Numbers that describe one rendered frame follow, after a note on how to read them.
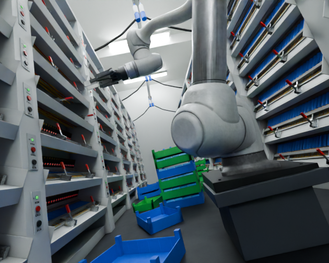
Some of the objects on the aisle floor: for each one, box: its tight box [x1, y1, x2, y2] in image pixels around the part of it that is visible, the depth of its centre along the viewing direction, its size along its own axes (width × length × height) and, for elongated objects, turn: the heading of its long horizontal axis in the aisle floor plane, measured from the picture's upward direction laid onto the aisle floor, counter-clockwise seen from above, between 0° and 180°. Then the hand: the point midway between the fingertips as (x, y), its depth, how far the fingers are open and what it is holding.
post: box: [0, 0, 52, 263], centre depth 64 cm, size 20×9×174 cm, turn 44°
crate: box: [132, 193, 163, 213], centre depth 165 cm, size 30×20×8 cm
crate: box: [163, 188, 205, 209], centre depth 137 cm, size 30×20×8 cm
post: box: [98, 67, 132, 210], centre depth 201 cm, size 20×9×174 cm, turn 44°
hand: (91, 84), depth 93 cm, fingers open, 3 cm apart
